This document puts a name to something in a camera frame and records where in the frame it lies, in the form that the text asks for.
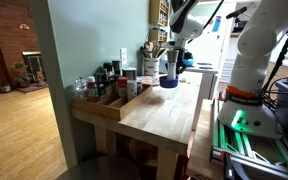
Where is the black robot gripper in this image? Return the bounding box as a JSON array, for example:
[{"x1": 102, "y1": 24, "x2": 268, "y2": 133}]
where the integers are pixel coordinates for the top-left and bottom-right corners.
[{"x1": 175, "y1": 38, "x2": 188, "y2": 77}]

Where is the dark glass bottle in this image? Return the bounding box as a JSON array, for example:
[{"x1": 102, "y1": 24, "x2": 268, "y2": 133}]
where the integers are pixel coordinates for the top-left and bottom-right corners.
[{"x1": 96, "y1": 68, "x2": 107, "y2": 100}]

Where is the red sauce bottle white cap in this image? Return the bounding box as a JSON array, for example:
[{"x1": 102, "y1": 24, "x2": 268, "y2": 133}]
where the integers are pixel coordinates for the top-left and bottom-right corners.
[{"x1": 86, "y1": 75, "x2": 100, "y2": 103}]

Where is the clear glass bottle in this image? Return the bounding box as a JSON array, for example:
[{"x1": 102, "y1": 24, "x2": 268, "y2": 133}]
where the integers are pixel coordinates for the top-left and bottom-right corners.
[{"x1": 74, "y1": 77, "x2": 88, "y2": 100}]

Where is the blue kettle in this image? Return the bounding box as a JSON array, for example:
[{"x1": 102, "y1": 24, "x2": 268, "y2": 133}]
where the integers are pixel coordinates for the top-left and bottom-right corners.
[{"x1": 183, "y1": 51, "x2": 196, "y2": 67}]

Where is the metal ladle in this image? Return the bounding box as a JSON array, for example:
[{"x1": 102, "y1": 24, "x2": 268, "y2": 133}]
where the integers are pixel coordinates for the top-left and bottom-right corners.
[{"x1": 158, "y1": 42, "x2": 169, "y2": 57}]

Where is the white red patterned utensil crock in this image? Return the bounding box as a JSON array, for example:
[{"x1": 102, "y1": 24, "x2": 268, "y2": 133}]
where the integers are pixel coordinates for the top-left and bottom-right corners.
[{"x1": 143, "y1": 57, "x2": 161, "y2": 79}]

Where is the wooden spatula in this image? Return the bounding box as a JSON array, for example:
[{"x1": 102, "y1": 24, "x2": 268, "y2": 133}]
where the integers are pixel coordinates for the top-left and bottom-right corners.
[{"x1": 152, "y1": 39, "x2": 161, "y2": 59}]

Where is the colourful patterned trivet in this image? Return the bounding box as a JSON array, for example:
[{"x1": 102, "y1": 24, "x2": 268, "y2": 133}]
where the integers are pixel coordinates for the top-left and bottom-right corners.
[{"x1": 138, "y1": 75, "x2": 163, "y2": 87}]

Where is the white refrigerator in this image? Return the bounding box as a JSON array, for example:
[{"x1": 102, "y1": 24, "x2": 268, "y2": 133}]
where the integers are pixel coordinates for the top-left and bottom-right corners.
[{"x1": 187, "y1": 3, "x2": 234, "y2": 68}]

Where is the wooden spoon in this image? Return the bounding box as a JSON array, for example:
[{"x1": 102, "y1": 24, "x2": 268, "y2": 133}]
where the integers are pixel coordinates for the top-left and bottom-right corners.
[{"x1": 144, "y1": 41, "x2": 154, "y2": 52}]

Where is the small glass spice jar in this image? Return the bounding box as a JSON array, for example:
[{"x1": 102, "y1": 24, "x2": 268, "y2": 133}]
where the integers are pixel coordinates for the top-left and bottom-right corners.
[{"x1": 136, "y1": 81, "x2": 144, "y2": 96}]

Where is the small black container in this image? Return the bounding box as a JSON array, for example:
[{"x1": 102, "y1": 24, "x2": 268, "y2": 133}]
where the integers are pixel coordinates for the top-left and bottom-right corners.
[{"x1": 122, "y1": 67, "x2": 138, "y2": 81}]

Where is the white label spice jar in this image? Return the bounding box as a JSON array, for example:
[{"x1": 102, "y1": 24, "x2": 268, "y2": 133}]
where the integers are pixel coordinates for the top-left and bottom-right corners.
[{"x1": 126, "y1": 79, "x2": 139, "y2": 102}]

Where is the red cap spice jar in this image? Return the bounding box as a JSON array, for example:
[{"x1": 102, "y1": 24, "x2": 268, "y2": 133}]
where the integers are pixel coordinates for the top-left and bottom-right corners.
[{"x1": 116, "y1": 76, "x2": 130, "y2": 99}]

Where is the black grinder with silver band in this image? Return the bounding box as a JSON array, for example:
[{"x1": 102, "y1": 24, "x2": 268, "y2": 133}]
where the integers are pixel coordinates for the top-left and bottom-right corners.
[{"x1": 111, "y1": 59, "x2": 124, "y2": 77}]

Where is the black pepper grinder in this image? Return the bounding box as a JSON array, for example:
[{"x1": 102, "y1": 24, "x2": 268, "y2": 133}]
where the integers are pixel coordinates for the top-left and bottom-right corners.
[{"x1": 102, "y1": 61, "x2": 115, "y2": 80}]

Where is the wooden robot platform board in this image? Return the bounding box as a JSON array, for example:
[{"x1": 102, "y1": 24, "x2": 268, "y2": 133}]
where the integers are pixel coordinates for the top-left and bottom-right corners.
[{"x1": 185, "y1": 98, "x2": 226, "y2": 180}]

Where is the wooden spice tray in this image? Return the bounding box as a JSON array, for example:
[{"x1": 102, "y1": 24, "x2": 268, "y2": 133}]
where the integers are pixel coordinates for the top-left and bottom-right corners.
[{"x1": 71, "y1": 84, "x2": 154, "y2": 122}]

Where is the wooden bowl under table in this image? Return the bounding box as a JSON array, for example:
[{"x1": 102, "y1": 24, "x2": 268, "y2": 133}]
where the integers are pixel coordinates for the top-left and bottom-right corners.
[{"x1": 127, "y1": 137, "x2": 159, "y2": 168}]

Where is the light wood drawer cabinet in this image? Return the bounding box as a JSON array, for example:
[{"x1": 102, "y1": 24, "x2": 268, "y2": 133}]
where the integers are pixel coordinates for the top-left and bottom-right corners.
[{"x1": 262, "y1": 59, "x2": 288, "y2": 92}]

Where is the small brown figurine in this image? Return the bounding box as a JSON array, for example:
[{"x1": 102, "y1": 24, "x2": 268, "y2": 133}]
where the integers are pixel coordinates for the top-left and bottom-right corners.
[{"x1": 35, "y1": 70, "x2": 49, "y2": 88}]

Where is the dark fireplace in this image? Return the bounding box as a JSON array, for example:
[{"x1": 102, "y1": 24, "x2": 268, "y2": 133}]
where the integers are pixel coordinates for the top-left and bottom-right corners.
[{"x1": 21, "y1": 50, "x2": 46, "y2": 82}]

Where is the green potted plant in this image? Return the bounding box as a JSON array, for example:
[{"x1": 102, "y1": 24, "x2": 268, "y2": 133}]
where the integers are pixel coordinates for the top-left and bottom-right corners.
[{"x1": 10, "y1": 61, "x2": 36, "y2": 89}]

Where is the small white pot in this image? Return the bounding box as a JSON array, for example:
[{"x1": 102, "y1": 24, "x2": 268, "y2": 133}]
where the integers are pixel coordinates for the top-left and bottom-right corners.
[{"x1": 0, "y1": 81, "x2": 13, "y2": 94}]

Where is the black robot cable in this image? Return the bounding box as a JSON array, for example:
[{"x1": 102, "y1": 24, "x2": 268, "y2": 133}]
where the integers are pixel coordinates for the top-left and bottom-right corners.
[{"x1": 187, "y1": 0, "x2": 226, "y2": 45}]

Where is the wooden wall spice rack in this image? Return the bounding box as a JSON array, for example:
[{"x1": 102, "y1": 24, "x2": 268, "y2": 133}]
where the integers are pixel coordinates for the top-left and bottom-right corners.
[{"x1": 148, "y1": 0, "x2": 171, "y2": 44}]

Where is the white wall outlet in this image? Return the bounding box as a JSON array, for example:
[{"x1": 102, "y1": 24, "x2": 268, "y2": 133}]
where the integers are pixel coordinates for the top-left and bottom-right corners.
[{"x1": 119, "y1": 47, "x2": 128, "y2": 66}]

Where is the black camera on stand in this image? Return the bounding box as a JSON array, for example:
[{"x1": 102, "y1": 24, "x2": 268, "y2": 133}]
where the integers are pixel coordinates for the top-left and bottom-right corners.
[{"x1": 225, "y1": 6, "x2": 252, "y2": 34}]

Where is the black base cable bundle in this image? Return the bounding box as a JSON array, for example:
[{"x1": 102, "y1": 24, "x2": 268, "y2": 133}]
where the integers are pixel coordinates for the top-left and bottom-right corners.
[{"x1": 259, "y1": 75, "x2": 288, "y2": 113}]

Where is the aluminium rail frame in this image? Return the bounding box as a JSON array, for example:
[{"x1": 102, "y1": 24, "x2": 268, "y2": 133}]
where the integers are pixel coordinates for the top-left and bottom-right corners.
[{"x1": 209, "y1": 98, "x2": 288, "y2": 179}]

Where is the small wall ornament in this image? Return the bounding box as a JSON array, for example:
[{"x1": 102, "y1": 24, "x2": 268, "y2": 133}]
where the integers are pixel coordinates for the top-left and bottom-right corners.
[{"x1": 18, "y1": 23, "x2": 31, "y2": 31}]

